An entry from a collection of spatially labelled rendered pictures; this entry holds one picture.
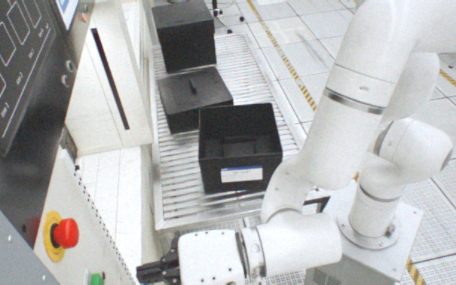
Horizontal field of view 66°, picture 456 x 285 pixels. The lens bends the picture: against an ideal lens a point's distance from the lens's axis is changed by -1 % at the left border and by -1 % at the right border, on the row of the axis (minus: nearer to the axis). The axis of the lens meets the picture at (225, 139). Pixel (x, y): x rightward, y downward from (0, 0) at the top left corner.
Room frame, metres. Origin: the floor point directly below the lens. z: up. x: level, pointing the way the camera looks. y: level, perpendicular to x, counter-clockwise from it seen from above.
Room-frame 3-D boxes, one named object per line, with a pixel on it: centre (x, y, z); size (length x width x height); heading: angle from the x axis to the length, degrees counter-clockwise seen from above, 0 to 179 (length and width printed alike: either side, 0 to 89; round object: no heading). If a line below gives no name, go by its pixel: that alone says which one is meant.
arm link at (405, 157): (0.60, -0.44, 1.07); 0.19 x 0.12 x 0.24; 43
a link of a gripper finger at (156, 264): (0.31, 0.13, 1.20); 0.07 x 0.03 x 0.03; 96
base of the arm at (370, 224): (0.63, -0.42, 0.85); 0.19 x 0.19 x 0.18
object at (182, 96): (1.32, 0.12, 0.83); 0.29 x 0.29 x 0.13; 13
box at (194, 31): (1.80, 0.16, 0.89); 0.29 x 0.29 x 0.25; 10
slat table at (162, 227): (1.36, 0.03, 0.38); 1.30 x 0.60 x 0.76; 7
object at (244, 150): (0.94, -0.05, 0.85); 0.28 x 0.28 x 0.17; 89
